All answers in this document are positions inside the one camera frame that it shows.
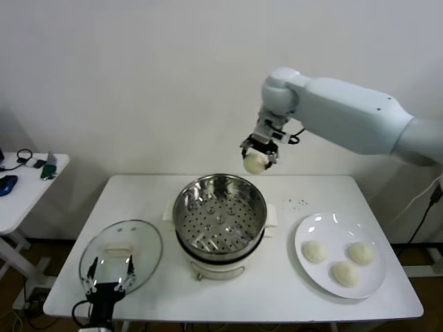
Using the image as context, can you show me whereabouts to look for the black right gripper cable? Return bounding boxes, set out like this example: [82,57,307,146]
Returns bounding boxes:
[285,127,307,145]

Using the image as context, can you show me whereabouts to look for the glass pot lid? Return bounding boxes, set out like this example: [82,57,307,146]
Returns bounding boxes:
[78,219,163,299]

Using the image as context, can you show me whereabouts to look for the white round plate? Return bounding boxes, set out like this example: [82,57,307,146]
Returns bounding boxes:
[293,212,387,299]

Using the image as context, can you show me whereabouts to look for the white steamed baozi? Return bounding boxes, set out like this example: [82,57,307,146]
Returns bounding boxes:
[330,261,359,288]
[347,241,376,266]
[242,153,269,175]
[301,240,328,264]

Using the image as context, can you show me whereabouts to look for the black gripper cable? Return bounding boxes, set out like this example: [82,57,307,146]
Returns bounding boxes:
[285,127,307,145]
[71,299,93,328]

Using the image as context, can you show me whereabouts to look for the green handled tool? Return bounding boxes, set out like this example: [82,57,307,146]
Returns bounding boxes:
[40,162,58,181]

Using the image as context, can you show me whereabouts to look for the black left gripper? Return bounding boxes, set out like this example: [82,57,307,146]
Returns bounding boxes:
[81,255,137,324]

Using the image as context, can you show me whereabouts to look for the white hanging cable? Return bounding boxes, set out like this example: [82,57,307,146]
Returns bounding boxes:
[390,174,443,222]

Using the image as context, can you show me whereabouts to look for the white side table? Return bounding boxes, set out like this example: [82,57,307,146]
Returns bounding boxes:
[0,153,70,279]

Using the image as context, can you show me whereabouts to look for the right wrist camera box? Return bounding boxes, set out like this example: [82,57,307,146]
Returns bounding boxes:
[266,128,290,144]

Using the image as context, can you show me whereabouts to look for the blue computer mouse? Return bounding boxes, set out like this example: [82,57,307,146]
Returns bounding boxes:
[0,175,18,198]

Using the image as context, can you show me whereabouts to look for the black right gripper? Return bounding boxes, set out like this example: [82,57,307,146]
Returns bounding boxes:
[240,135,280,171]

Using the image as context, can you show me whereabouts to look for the stainless steel steamer basket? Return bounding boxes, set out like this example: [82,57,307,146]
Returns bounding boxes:
[161,172,278,259]

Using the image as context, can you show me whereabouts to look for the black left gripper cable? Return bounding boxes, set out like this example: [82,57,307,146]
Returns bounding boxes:
[71,299,93,328]

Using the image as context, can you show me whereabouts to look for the black hanging cable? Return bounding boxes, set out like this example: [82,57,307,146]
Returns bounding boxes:
[406,179,443,243]

